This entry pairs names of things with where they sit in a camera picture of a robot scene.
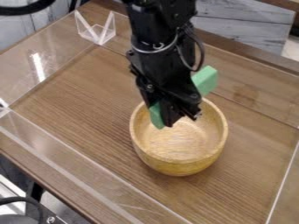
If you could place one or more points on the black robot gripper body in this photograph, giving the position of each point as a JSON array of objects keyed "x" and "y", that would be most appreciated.
[{"x": 163, "y": 69}]

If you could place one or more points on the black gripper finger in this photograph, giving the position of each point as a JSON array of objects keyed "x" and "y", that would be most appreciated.
[
  {"x": 171, "y": 113},
  {"x": 191, "y": 110}
]

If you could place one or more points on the green rectangular block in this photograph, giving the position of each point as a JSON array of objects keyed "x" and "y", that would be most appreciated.
[{"x": 205, "y": 81}]

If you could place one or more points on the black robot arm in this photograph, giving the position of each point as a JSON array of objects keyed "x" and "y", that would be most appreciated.
[{"x": 157, "y": 20}]

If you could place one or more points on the brown wooden bowl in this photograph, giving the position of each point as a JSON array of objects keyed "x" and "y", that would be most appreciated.
[{"x": 185, "y": 149}]

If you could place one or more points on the clear acrylic corner bracket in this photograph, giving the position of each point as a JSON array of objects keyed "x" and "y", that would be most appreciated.
[{"x": 99, "y": 34}]

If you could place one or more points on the black table leg frame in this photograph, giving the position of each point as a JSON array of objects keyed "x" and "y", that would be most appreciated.
[{"x": 35, "y": 209}]

